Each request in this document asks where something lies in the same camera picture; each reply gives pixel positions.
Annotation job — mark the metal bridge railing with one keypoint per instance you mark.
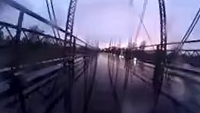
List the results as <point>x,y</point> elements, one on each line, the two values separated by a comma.
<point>183,74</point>
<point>30,75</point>

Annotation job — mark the steel truss bridge frame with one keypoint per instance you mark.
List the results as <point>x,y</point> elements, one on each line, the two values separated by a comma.
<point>70,20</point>

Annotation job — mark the wet bridge deck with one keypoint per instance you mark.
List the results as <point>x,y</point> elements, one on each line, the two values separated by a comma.
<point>112,90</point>

